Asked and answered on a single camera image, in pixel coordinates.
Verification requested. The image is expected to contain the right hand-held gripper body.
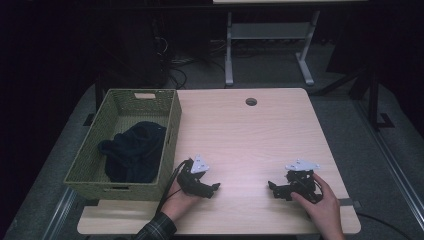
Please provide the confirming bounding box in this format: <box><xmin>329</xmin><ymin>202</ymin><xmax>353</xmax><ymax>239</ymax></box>
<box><xmin>284</xmin><ymin>158</ymin><xmax>324</xmax><ymax>205</ymax></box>

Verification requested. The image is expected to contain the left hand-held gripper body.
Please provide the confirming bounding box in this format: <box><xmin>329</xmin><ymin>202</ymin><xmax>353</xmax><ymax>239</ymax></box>
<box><xmin>176</xmin><ymin>154</ymin><xmax>215</xmax><ymax>200</ymax></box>

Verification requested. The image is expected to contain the dark cloth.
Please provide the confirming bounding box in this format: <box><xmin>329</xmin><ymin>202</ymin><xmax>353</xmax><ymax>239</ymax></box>
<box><xmin>97</xmin><ymin>120</ymin><xmax>168</xmax><ymax>184</ymax></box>

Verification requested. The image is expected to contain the green woven basket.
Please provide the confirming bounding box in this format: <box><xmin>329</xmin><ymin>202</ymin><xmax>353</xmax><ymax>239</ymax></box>
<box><xmin>63</xmin><ymin>88</ymin><xmax>183</xmax><ymax>202</ymax></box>

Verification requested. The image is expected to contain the person's left hand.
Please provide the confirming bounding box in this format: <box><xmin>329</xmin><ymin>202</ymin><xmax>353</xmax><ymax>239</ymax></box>
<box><xmin>160</xmin><ymin>179</ymin><xmax>205</xmax><ymax>223</ymax></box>

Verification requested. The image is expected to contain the person's right hand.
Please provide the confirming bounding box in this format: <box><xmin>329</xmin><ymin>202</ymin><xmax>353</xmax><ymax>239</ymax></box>
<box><xmin>290</xmin><ymin>172</ymin><xmax>342</xmax><ymax>234</ymax></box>

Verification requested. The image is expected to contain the grey tape strip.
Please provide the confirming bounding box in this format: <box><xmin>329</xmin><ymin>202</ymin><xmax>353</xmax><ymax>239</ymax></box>
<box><xmin>337</xmin><ymin>197</ymin><xmax>362</xmax><ymax>210</ymax></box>

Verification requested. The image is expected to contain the black metal stand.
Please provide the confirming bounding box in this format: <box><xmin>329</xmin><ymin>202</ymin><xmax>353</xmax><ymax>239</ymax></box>
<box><xmin>313</xmin><ymin>64</ymin><xmax>396</xmax><ymax>132</ymax></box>

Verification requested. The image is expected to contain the black table leg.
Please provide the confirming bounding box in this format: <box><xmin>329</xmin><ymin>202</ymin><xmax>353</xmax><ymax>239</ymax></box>
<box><xmin>82</xmin><ymin>77</ymin><xmax>105</xmax><ymax>127</ymax></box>

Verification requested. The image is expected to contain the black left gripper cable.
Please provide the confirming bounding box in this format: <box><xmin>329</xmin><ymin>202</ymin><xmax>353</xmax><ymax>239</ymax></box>
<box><xmin>155</xmin><ymin>159</ymin><xmax>193</xmax><ymax>216</ymax></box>

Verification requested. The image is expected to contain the metal floor rail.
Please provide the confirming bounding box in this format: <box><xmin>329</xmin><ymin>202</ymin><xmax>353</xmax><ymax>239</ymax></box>
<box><xmin>352</xmin><ymin>98</ymin><xmax>424</xmax><ymax>222</ymax></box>
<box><xmin>41</xmin><ymin>186</ymin><xmax>78</xmax><ymax>240</ymax></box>

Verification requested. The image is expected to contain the black cable on floor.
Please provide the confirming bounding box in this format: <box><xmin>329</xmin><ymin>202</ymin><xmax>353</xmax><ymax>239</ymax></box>
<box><xmin>355</xmin><ymin>211</ymin><xmax>416</xmax><ymax>240</ymax></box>

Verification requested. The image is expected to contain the tangle of floor cables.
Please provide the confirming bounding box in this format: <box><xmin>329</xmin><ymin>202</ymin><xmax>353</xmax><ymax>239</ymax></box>
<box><xmin>156</xmin><ymin>36</ymin><xmax>229</xmax><ymax>90</ymax></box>

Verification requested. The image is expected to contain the white metal desk frame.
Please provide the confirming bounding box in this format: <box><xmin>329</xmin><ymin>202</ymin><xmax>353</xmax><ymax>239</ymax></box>
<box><xmin>224</xmin><ymin>9</ymin><xmax>321</xmax><ymax>88</ymax></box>

